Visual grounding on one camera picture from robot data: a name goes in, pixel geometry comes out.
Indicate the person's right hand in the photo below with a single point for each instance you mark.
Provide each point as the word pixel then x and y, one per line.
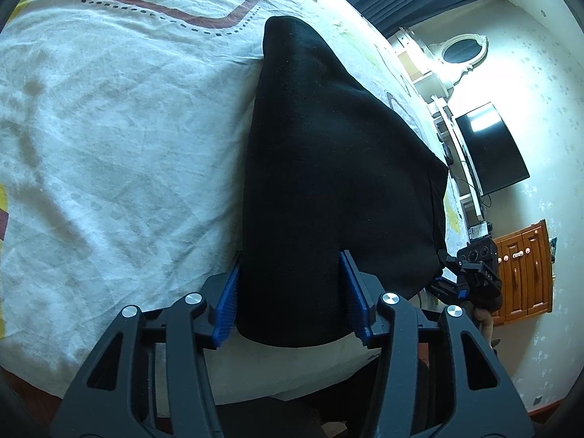
pixel 484 326

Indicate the white shelf unit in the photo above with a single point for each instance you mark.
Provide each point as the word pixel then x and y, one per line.
pixel 461 178

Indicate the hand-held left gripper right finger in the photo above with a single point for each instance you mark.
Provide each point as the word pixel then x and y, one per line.
pixel 358 301

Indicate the wooden cabinet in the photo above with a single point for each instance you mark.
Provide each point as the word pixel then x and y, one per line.
pixel 524 273

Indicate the small black box device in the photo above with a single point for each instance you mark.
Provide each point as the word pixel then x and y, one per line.
pixel 481 230

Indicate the black pants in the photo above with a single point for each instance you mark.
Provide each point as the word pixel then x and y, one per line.
pixel 328 169

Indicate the white printed bed sheet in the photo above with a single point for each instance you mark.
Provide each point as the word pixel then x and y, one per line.
pixel 114 146

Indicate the white oval mirror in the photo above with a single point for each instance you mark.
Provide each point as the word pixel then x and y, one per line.
pixel 463 51

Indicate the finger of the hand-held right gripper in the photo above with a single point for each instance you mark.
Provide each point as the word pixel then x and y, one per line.
pixel 449 292
pixel 449 260

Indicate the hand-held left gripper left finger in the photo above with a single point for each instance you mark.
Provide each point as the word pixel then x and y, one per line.
pixel 226 301

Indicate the black flat television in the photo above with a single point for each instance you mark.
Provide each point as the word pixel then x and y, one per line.
pixel 492 150

